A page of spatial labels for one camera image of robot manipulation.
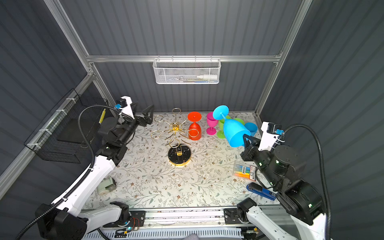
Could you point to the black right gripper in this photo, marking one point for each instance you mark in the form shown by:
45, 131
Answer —
250, 151

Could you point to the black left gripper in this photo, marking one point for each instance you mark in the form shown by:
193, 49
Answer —
141, 120

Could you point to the blue wine glass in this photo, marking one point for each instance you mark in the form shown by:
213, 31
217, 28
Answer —
252, 128
233, 130

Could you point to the green wine glass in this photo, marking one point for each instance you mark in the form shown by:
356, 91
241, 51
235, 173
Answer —
220, 133
240, 121

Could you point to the magenta wine glass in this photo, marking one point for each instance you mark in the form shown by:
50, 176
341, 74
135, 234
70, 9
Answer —
212, 122

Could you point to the red wine glass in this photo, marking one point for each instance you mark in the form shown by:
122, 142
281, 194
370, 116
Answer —
195, 127

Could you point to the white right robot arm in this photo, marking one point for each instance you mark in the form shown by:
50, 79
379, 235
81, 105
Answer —
309, 209

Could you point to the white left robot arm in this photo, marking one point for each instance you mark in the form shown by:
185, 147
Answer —
63, 219

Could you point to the gold wine glass rack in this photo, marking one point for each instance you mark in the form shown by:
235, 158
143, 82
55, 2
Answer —
176, 137

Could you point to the pack of coloured markers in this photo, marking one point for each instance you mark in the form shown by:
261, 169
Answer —
245, 171

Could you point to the blue stapler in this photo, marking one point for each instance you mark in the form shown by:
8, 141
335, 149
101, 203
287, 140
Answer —
259, 190

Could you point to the yellow marker pen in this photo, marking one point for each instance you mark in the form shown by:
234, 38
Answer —
102, 116

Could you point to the floral table mat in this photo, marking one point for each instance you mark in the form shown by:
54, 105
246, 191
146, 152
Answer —
146, 178

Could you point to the white tube in basket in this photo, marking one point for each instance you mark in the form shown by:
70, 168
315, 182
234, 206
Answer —
208, 77

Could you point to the white tape dispenser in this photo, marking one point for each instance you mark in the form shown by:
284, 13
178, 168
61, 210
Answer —
106, 186

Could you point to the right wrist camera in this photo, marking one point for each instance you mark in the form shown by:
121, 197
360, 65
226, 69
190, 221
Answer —
271, 136

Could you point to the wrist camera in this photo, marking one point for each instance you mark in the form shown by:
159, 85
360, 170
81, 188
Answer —
271, 136
123, 105

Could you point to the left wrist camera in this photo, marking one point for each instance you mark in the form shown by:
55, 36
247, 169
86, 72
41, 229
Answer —
123, 105

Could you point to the white wire mesh basket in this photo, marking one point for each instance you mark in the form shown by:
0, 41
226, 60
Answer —
181, 71

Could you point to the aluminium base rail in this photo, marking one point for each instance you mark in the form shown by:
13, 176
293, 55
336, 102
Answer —
193, 223

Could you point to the black wire basket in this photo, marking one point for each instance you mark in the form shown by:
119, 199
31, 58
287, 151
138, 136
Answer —
58, 139

